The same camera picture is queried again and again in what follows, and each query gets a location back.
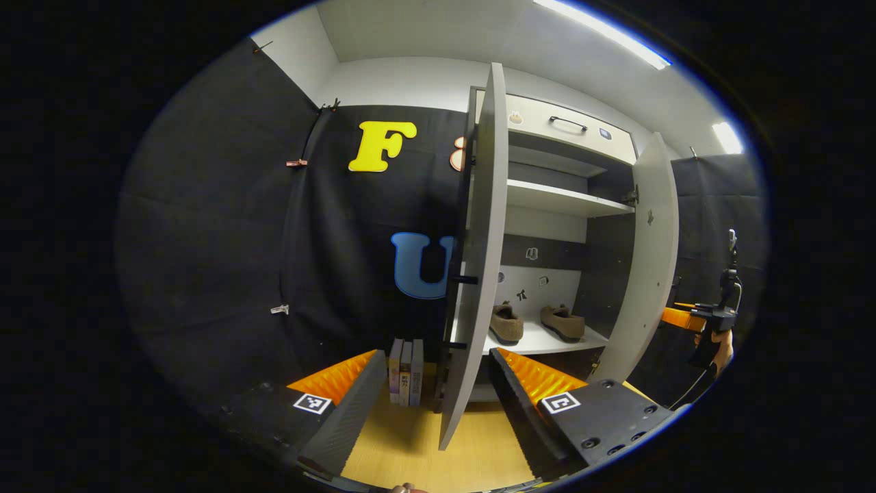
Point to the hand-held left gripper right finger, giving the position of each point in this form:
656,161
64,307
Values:
520,418

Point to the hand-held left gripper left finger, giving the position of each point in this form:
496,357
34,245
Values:
349,418

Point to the grey cabinet door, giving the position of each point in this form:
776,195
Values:
650,260
479,274

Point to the brown plush shoe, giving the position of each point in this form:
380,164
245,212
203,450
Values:
562,325
506,327

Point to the grey shoe cabinet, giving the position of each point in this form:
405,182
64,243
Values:
561,198

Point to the black backdrop cloth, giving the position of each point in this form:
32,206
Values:
705,205
205,239

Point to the small ceiling light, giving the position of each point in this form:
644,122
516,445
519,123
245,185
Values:
727,137

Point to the long ceiling light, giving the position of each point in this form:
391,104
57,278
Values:
602,31

